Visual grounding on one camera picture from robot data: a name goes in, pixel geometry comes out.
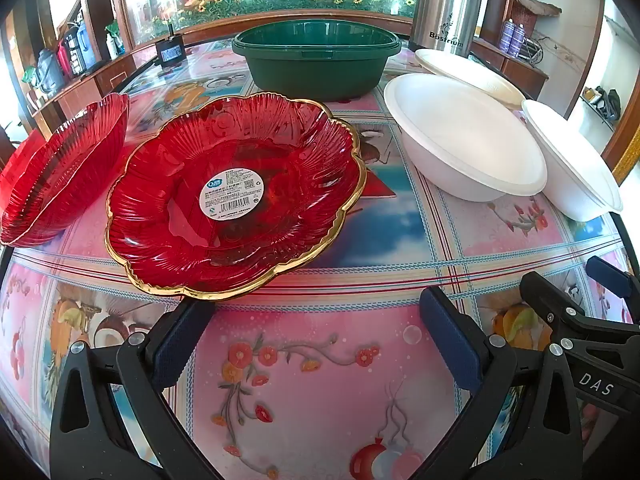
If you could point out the cream bowl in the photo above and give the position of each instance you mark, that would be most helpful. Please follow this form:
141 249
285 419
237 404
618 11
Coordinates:
480 77

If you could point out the black thermos jug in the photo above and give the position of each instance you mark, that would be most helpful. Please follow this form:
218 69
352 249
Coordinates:
74 54

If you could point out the black shelf item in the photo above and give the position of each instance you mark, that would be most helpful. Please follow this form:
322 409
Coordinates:
607 102

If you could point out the blue thermos jug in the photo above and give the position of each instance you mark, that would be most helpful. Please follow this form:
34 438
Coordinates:
86 49

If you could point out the red woven basket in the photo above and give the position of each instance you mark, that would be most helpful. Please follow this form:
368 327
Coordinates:
530 15

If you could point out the red thermos jug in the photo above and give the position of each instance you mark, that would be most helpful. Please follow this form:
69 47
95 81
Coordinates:
64 60

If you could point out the large white bowl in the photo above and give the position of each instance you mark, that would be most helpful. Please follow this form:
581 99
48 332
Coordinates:
460 130

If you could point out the green plastic basin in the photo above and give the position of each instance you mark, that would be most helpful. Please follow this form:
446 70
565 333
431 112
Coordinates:
315 72

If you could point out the red glass plate with label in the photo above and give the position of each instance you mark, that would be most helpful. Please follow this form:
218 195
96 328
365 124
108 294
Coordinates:
165 220

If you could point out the small black device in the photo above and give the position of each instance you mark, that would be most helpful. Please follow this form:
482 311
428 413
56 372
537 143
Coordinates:
170 52

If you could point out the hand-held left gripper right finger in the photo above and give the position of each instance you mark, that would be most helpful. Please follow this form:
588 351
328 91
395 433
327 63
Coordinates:
450 340

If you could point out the fruit print tablecloth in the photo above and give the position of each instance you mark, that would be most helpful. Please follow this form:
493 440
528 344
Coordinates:
310 360

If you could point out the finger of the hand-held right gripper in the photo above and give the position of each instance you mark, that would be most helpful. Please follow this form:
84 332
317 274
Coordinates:
607 277
560 305

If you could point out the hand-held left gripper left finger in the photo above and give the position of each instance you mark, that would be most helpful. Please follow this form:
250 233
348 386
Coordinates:
182 342

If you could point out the wooden low cabinet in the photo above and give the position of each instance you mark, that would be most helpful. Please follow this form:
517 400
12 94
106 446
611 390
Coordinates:
515 72

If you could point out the grey-blue thermos jug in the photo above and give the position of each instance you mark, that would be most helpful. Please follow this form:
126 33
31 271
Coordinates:
49 74

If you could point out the stainless steel thermos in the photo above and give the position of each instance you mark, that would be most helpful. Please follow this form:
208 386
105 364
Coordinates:
445 10

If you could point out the purple spray can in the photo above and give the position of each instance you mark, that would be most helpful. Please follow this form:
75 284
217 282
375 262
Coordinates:
508 37
521 40

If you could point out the wooden counter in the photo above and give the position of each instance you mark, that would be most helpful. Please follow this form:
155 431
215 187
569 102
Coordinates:
85 92

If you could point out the white bottle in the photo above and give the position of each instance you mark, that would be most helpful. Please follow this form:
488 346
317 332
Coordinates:
112 47

